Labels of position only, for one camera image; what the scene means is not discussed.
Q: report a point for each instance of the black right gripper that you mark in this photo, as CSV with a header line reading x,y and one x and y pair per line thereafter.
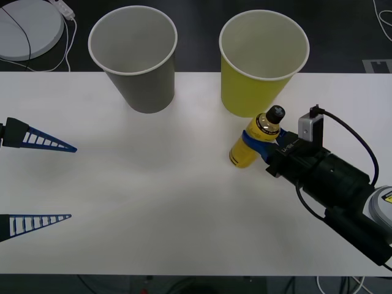
x,y
291,159

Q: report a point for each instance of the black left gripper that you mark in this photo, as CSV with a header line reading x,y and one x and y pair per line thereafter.
x,y
2,136

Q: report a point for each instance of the yellow bottle with black cap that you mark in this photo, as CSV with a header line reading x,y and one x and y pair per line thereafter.
x,y
242,154

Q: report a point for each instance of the silver and black right arm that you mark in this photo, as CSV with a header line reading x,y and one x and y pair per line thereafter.
x,y
343,183

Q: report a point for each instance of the yellow-green plastic waste bin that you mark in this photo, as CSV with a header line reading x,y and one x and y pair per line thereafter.
x,y
245,92

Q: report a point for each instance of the grey plastic waste bin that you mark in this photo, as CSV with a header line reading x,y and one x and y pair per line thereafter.
x,y
144,92

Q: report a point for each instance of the white round floor plate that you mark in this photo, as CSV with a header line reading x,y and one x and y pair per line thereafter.
x,y
21,30

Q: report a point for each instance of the white power strip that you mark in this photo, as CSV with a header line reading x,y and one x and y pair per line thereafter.
x,y
64,7

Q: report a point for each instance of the right arm grey camera box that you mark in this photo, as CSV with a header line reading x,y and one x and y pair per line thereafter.
x,y
307,128

